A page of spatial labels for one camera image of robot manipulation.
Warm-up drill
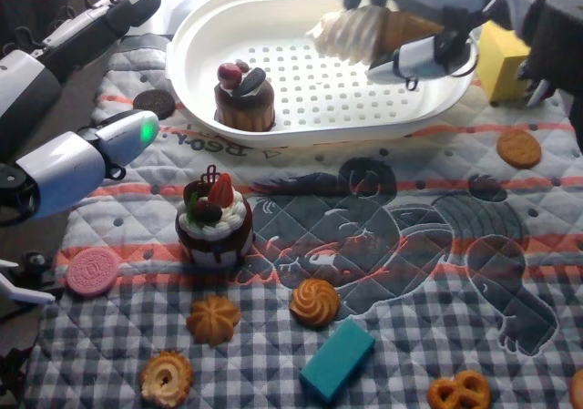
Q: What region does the toy ice cream cone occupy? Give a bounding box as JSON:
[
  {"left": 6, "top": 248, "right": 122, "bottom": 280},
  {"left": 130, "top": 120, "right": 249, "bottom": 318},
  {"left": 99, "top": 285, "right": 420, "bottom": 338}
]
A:
[{"left": 305, "top": 5, "right": 445, "bottom": 64}]

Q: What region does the brown cherry cupcake toy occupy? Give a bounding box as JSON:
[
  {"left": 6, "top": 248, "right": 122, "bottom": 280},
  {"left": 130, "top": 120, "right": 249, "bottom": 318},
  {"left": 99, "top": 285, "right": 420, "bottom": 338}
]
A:
[{"left": 213, "top": 60, "right": 277, "bottom": 133}]

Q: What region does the white cake with strawberry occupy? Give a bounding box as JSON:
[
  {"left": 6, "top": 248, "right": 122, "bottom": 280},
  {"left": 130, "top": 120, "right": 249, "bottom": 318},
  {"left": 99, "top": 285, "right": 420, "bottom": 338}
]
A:
[{"left": 175, "top": 165, "right": 255, "bottom": 271}]

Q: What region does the white perforated plastic tray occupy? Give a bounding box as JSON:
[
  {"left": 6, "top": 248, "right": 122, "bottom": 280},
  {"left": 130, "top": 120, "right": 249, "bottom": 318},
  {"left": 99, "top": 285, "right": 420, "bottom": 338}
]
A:
[{"left": 165, "top": 0, "right": 482, "bottom": 148}]

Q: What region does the yellow block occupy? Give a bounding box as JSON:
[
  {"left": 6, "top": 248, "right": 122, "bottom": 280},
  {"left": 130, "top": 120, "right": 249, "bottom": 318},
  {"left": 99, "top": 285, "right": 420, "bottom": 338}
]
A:
[{"left": 476, "top": 20, "right": 532, "bottom": 106}]

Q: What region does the round brown biscuit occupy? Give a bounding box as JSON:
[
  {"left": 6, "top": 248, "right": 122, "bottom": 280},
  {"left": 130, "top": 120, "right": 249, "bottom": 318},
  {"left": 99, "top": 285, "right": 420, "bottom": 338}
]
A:
[{"left": 496, "top": 128, "right": 543, "bottom": 169}]

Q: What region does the grey quilt with bear print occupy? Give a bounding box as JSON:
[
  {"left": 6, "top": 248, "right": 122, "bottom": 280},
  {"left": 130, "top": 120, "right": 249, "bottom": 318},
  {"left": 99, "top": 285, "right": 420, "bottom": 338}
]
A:
[{"left": 22, "top": 35, "right": 583, "bottom": 409}]

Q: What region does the dark chocolate sandwich cookie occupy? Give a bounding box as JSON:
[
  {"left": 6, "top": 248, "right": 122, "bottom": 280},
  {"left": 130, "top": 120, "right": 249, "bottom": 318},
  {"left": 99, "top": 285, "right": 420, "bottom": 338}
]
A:
[{"left": 131, "top": 88, "right": 177, "bottom": 121}]

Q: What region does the spiral swirl butter cookie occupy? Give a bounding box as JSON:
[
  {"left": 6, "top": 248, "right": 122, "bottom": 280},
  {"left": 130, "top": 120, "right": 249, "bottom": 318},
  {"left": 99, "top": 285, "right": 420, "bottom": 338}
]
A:
[{"left": 290, "top": 279, "right": 342, "bottom": 329}]

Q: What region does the teal block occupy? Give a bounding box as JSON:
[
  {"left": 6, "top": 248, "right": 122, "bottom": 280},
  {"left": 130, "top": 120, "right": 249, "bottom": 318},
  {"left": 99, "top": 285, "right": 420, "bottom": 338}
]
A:
[{"left": 299, "top": 316, "right": 377, "bottom": 404}]

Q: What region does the fluted star butter cookie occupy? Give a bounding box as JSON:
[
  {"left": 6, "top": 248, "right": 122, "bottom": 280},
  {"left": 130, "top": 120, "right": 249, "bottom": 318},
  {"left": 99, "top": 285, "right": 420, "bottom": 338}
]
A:
[{"left": 186, "top": 294, "right": 241, "bottom": 347}]

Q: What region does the pretzel shaped cookie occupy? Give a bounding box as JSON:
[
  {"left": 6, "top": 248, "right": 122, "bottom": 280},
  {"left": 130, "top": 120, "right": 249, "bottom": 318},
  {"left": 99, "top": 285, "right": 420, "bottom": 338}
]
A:
[{"left": 426, "top": 370, "right": 492, "bottom": 409}]

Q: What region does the golden brown cookie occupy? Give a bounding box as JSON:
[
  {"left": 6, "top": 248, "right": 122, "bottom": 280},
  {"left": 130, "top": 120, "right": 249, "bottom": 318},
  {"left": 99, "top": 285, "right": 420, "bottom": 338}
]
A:
[{"left": 568, "top": 367, "right": 583, "bottom": 409}]

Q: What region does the pink sandwich cookie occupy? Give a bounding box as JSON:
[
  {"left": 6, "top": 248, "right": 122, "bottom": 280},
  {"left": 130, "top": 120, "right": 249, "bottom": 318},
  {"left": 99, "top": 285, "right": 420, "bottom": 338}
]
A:
[{"left": 65, "top": 246, "right": 120, "bottom": 297}]

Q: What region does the ring butter cookie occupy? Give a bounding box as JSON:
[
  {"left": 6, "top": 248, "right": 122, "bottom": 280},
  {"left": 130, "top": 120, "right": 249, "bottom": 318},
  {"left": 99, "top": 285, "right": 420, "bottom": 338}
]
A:
[{"left": 139, "top": 351, "right": 194, "bottom": 408}]

